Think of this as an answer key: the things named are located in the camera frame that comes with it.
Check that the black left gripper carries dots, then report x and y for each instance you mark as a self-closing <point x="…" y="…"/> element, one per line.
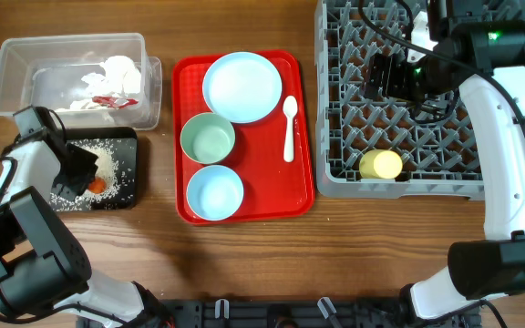
<point x="78" y="165"/>

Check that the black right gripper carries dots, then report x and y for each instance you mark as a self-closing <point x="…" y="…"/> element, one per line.
<point x="382" y="74"/>

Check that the orange carrot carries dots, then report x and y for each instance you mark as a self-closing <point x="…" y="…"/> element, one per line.
<point x="97" y="186"/>

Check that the pile of white rice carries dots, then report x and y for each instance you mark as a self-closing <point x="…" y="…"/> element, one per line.
<point x="112" y="173"/>

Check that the yellow plastic cup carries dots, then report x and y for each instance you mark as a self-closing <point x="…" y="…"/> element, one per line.
<point x="380" y="164"/>

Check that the mint green bowl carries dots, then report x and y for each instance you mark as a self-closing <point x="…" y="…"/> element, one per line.
<point x="207" y="138"/>

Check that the light blue bowl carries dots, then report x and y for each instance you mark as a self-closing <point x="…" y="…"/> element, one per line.
<point x="215" y="193"/>

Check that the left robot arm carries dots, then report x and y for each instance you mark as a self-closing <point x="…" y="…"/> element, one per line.
<point x="43" y="268"/>

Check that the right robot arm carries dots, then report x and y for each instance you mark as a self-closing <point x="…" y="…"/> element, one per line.
<point x="482" y="61"/>

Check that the black food waste tray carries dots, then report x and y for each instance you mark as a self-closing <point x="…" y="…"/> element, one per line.
<point x="112" y="168"/>

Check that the clear plastic waste bin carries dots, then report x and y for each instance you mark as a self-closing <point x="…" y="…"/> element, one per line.
<point x="46" y="71"/>

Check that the red snack wrapper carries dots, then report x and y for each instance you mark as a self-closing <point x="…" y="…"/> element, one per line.
<point x="114" y="102"/>

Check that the large crumpled white tissue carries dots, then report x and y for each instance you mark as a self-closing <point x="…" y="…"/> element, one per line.
<point x="121" y="77"/>

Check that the white plastic spoon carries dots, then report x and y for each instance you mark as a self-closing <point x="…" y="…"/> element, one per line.
<point x="290" y="108"/>

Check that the light blue plate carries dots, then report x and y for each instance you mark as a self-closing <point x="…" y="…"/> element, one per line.
<point x="242" y="87"/>

